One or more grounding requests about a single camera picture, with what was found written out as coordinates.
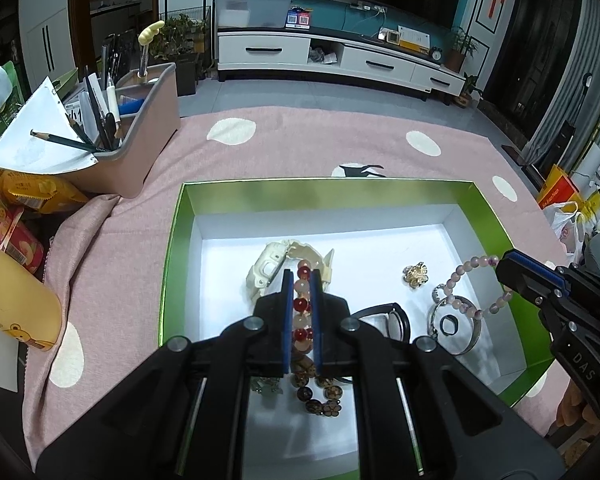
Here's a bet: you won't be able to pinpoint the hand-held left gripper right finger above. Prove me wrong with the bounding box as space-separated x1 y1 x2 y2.
309 270 566 480

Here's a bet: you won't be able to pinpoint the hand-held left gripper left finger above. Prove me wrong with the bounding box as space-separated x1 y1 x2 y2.
35 269 295 480

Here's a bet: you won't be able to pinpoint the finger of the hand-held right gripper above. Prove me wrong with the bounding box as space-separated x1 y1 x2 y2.
555 264 600 311
495 249 568 308

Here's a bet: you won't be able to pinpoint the cream plastic wrist watch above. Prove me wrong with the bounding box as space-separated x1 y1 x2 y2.
246 239 336 303

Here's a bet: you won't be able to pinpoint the pink bead bracelet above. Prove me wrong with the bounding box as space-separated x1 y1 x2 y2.
442 255 515 318

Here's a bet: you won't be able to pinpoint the green jade charm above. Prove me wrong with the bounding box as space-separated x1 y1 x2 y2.
250 377 285 395

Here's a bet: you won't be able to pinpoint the green cardboard box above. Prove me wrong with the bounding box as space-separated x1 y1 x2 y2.
157 178 556 480

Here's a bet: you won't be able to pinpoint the black wrist watch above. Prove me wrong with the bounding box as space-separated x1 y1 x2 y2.
350 302 412 346

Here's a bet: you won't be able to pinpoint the silver bangle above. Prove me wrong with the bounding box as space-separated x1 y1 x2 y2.
426 296 482 356

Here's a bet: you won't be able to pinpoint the brown flower bead bracelet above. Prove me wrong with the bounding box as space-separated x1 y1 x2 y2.
290 352 343 417

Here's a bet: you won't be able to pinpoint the gold flower brooch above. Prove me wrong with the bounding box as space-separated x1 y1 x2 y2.
402 261 429 289

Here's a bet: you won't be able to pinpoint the person's right hand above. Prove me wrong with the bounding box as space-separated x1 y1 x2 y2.
554 379 600 467

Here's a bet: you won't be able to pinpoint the white plastic bag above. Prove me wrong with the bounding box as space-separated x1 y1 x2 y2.
545 200 589 257

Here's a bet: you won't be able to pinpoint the yellow shopping bag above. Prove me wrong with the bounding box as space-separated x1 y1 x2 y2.
537 164 579 211

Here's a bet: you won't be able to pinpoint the pink dotted tablecloth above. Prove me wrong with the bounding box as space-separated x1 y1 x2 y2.
22 105 588 480

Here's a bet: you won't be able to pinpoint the grey curtain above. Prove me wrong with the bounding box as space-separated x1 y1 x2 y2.
524 0 600 173

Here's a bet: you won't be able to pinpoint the small potted plant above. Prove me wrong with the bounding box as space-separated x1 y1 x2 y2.
457 74 484 109

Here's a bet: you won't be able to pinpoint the dark door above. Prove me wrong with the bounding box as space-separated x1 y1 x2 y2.
485 0 583 143

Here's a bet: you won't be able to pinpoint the beige desk organizer tray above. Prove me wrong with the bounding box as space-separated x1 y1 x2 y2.
60 62 181 198

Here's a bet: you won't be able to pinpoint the tall potted plant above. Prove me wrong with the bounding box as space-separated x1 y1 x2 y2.
447 26 479 74

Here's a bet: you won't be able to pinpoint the yellow and white calendar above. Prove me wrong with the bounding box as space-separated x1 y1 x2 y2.
397 26 430 54

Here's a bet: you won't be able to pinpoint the white tv cabinet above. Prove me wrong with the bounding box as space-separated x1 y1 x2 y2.
216 27 467 103

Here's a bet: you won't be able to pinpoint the yellow bear paper bag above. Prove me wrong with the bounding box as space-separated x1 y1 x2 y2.
0 237 66 352

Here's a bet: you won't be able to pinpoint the yellow snack packet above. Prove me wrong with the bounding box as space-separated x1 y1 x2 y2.
0 167 89 217

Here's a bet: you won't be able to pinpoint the white marker pen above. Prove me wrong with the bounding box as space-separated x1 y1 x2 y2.
105 77 120 136

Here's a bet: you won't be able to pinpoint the dark green pencil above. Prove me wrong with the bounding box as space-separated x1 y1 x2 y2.
30 130 99 153

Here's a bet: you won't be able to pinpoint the red snack packet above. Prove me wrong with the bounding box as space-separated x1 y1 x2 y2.
0 195 47 274

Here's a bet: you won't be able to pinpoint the clear plastic storage box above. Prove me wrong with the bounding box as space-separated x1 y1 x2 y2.
214 0 295 29

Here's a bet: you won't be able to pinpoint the yellow banana topped pen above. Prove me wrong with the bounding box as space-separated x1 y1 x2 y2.
137 20 166 79

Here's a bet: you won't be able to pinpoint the white paper sheet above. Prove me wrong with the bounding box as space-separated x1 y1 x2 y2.
0 77 99 174

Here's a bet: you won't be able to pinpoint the green snack bag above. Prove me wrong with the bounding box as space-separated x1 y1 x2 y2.
0 61 32 161

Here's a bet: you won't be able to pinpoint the white tall cabinet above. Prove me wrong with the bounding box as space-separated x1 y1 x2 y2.
19 0 77 92

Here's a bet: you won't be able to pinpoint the leafy plants behind wire fence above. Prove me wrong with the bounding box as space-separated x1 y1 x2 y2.
150 12 214 97

